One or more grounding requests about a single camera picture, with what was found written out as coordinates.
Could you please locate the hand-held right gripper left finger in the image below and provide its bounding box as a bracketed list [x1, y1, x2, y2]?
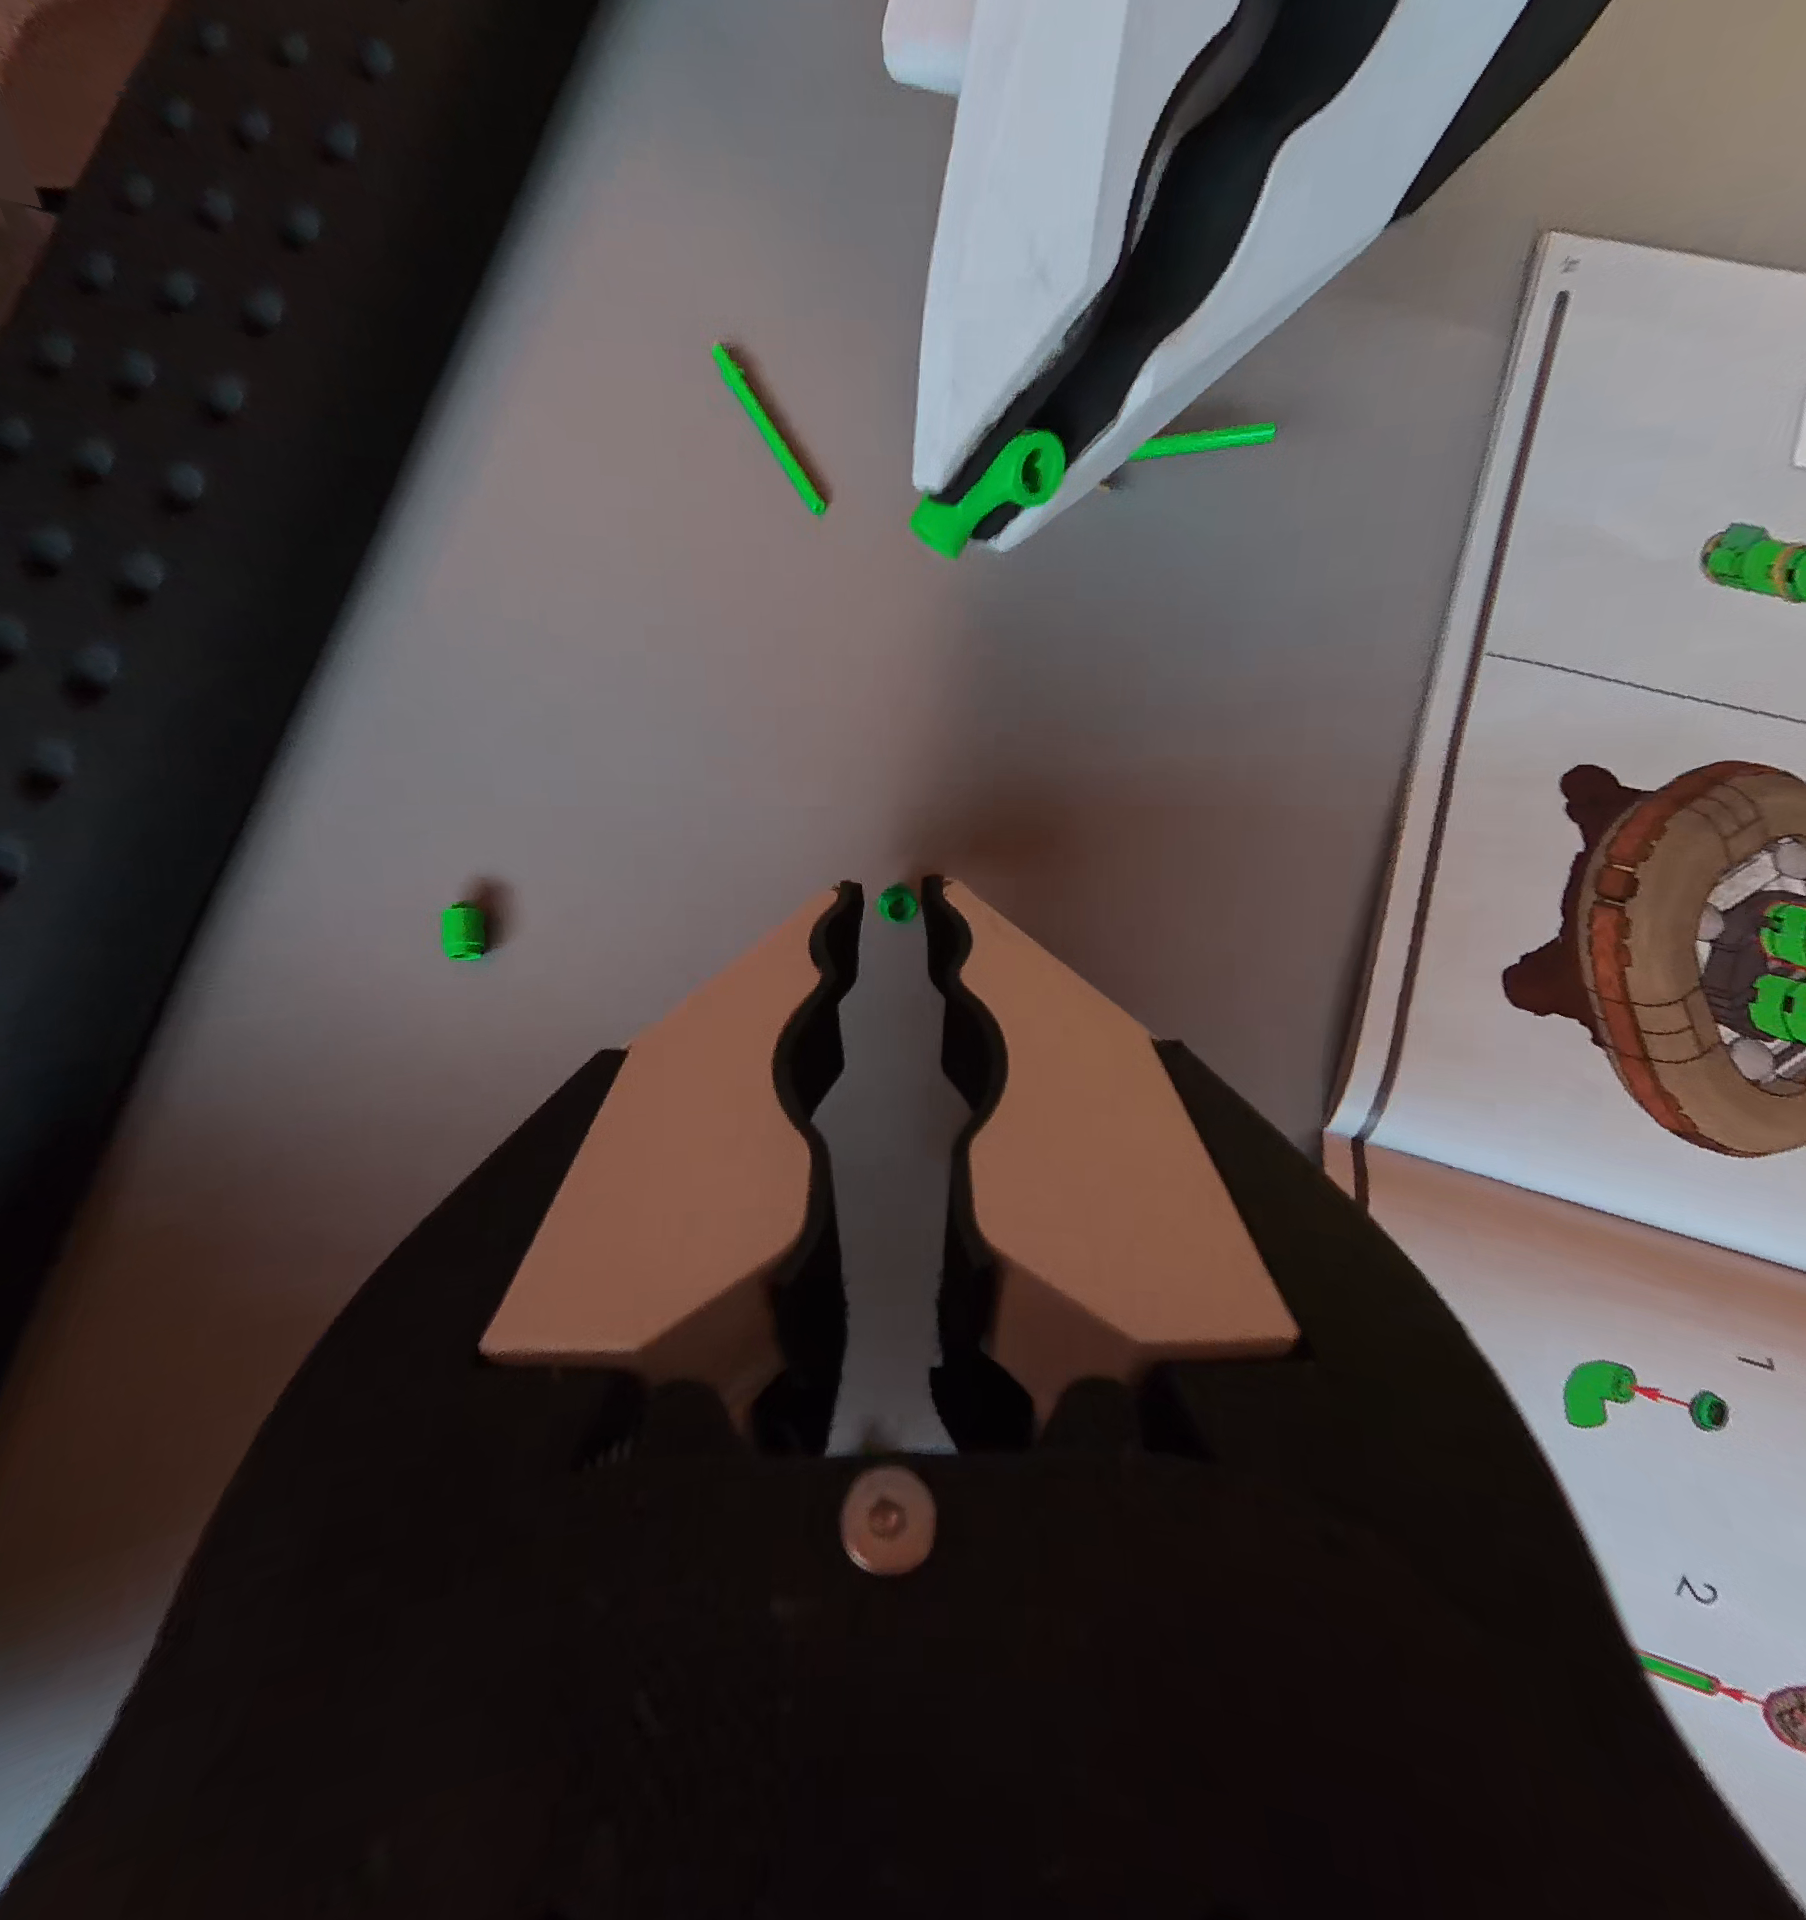
[477, 878, 867, 1456]

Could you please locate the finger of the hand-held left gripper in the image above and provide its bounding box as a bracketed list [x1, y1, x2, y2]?
[981, 0, 1534, 556]
[912, 0, 1282, 505]

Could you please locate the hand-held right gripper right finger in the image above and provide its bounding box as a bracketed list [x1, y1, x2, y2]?
[917, 874, 1305, 1454]

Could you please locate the green lego elbow piece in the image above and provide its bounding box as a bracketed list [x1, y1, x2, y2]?
[910, 430, 1069, 560]

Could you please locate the lego instruction booklet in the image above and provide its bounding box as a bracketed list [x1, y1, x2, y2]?
[1323, 228, 1806, 1920]

